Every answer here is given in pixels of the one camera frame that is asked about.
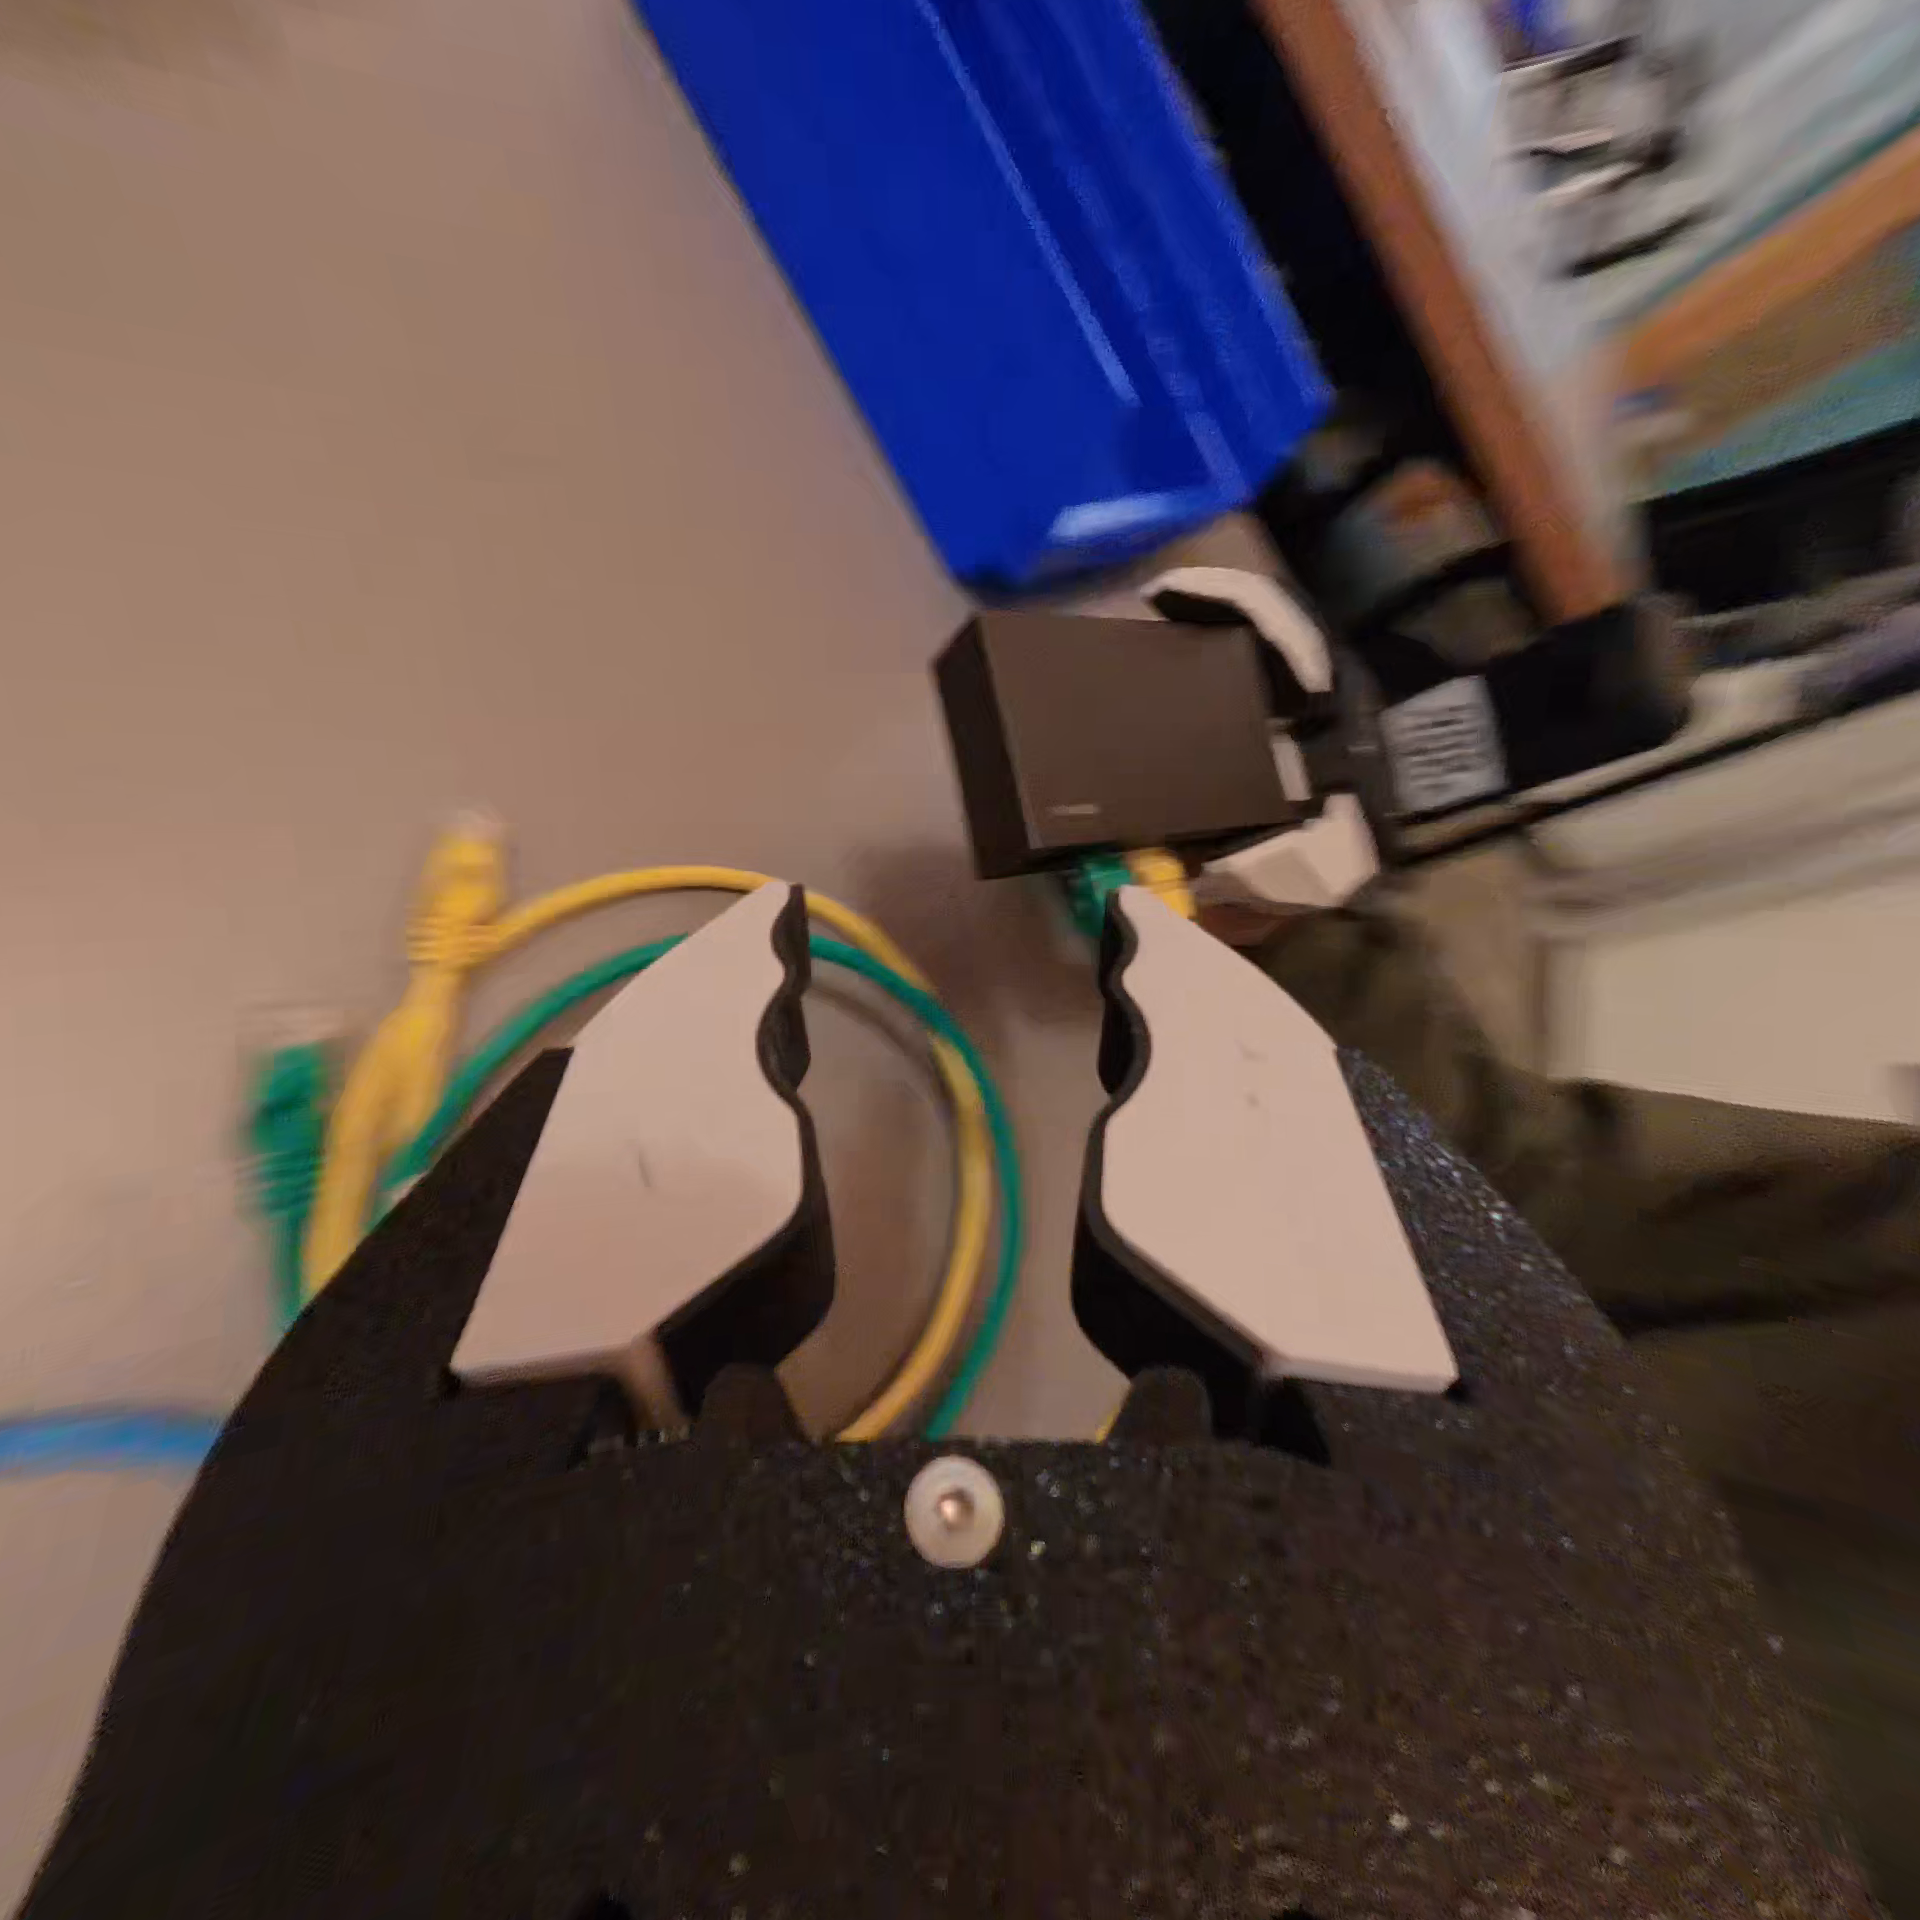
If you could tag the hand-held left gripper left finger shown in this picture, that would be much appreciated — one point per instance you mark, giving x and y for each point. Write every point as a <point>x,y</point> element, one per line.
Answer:
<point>646,1172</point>

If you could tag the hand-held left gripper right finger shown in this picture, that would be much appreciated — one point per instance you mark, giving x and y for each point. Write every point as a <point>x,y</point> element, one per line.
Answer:
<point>1261,1186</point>

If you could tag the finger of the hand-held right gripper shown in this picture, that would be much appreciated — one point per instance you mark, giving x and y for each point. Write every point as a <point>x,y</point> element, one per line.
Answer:
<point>1277,608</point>
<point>1314,862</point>

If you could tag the black network switch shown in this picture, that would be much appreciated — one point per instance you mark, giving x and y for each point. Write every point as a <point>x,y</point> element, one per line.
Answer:
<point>1109,720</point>

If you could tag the blue plastic bin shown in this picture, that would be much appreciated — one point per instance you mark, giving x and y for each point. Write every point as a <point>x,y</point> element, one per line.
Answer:
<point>974,271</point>

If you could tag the cluttered shelf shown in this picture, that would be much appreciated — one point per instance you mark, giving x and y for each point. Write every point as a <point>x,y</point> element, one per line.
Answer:
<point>1725,182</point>

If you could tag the brown wooden post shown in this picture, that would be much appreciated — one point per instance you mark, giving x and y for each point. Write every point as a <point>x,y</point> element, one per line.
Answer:
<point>1442,301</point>

